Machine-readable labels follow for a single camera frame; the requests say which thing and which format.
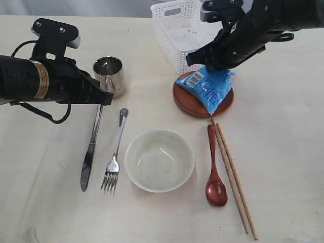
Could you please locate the silver metal utensil handle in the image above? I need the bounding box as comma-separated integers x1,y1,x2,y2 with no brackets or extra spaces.
80,105,103,192

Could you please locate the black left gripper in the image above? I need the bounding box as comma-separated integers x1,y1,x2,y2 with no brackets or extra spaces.
47,59,113,105

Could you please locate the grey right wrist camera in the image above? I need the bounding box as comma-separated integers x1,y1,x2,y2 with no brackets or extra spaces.
200,0,245,25

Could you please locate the grey-green ceramic bowl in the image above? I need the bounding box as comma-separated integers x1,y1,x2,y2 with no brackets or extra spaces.
124,129,195,193

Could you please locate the shiny steel cup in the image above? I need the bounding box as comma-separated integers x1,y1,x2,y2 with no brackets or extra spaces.
93,56,126,99

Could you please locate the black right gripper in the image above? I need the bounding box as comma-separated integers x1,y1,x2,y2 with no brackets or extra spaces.
186,7,281,70

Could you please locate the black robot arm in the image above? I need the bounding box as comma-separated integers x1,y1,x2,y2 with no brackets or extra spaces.
1,56,113,105

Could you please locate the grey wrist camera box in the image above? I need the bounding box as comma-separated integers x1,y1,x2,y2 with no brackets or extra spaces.
31,18,80,62

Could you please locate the brown wooden plate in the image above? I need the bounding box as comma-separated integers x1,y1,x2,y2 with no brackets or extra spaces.
173,71,234,117

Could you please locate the red-brown wooden spoon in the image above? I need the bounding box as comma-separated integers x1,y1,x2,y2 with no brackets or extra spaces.
205,125,228,208

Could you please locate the brown wooden chopstick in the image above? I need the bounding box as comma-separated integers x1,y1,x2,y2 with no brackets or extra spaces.
216,123,258,240

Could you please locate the silver metal fork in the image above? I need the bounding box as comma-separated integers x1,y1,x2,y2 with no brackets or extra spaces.
101,108,129,196

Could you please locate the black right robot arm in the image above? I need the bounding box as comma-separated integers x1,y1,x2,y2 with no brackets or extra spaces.
186,1,323,70

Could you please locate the white woven plastic basket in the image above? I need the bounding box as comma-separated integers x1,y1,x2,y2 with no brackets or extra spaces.
150,1,222,75

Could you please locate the blue chips snack bag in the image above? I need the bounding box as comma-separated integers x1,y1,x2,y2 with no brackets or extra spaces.
175,66,236,116

